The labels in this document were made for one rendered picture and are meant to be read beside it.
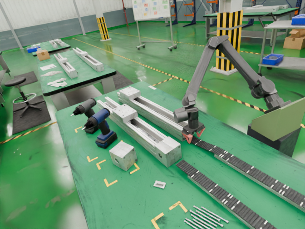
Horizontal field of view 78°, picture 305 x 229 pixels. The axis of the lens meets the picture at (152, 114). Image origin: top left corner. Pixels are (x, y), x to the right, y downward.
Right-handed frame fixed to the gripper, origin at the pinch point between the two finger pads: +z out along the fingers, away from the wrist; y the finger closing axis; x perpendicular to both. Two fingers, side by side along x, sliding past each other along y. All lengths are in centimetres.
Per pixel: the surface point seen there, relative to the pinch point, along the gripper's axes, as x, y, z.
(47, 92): -176, 51, 2
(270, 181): 41.8, -0.2, -1.6
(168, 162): 4.9, 23.1, -1.5
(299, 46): -120, -471, 68
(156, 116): -27.5, 5.3, -6.4
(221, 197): 33.4, 19.9, -1.4
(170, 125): -13.3, 5.2, -5.9
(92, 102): -58, 34, -18
